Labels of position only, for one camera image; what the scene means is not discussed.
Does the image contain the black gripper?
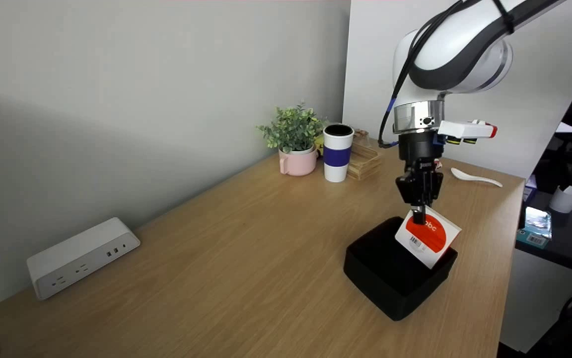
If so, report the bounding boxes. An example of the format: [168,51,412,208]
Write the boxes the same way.
[393,131,446,226]

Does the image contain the red and white card box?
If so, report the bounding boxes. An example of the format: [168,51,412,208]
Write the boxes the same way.
[393,208,462,270]

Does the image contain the black fabric storage box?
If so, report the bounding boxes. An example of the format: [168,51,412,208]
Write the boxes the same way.
[341,214,460,322]

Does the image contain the white power hub box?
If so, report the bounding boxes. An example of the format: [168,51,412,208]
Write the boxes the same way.
[25,214,142,302]

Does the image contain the white plastic spoon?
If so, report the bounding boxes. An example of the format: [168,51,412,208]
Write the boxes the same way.
[448,165,504,191]

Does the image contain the stacked wooden slat trays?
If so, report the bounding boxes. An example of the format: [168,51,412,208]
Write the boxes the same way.
[345,127,385,183]

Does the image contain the white cup with purple sleeve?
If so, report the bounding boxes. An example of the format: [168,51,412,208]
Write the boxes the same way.
[321,123,355,185]

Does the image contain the blue glossy flat item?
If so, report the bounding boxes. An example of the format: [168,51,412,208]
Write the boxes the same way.
[518,204,555,250]

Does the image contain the white mug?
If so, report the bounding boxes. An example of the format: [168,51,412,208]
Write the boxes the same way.
[549,183,572,214]

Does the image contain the green plant in pink pot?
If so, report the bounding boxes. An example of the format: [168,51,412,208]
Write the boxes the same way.
[256,103,327,179]

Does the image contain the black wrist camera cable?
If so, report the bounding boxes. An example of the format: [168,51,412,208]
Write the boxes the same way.
[377,0,472,149]

